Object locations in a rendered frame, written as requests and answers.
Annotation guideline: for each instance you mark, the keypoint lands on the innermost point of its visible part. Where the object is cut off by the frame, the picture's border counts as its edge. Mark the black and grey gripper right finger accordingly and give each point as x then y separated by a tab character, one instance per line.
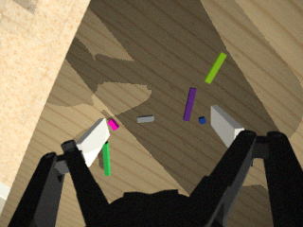
215	195

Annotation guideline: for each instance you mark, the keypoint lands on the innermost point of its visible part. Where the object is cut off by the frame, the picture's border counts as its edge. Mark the grey rod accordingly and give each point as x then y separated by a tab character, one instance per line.
145	118

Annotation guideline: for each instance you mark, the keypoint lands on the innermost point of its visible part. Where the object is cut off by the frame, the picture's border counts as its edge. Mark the small blue block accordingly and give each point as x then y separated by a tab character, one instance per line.
202	120

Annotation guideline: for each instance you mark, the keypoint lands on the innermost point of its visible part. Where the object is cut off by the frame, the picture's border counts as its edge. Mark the purple rod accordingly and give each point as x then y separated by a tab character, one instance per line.
190	100

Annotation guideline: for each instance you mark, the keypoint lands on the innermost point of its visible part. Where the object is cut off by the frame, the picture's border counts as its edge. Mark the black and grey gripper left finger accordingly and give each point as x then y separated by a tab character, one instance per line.
40	202

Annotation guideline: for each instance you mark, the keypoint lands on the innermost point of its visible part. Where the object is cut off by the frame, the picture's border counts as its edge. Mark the small magenta block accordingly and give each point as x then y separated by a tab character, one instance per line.
113	124

